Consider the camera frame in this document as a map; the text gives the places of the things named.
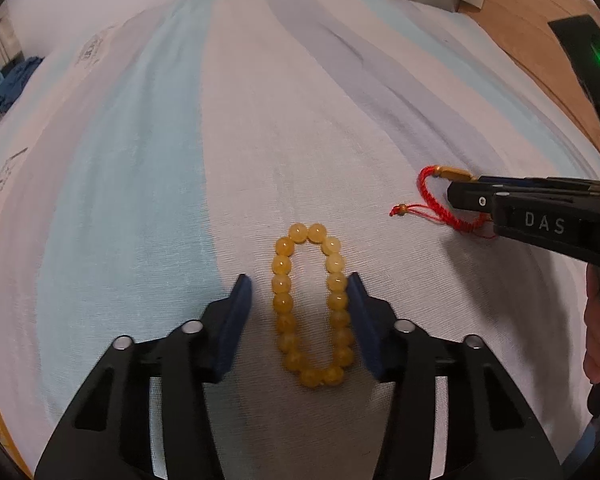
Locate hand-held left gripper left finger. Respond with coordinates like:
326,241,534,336
34,274,254,480

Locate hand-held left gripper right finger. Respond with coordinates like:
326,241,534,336
346,272,566,480

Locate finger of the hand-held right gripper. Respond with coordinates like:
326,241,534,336
446,182,502,217
472,176,600,196

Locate red cord bracelet gold tube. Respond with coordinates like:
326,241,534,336
389,164,496,236

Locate yellow bead bracelet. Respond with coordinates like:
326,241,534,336
271,222,357,387

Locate striped bed sheet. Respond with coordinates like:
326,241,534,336
0,0,600,480

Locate dark blue clothes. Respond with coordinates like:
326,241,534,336
0,56,44,112

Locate narrow beige curtain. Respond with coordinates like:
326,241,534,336
0,12,21,63

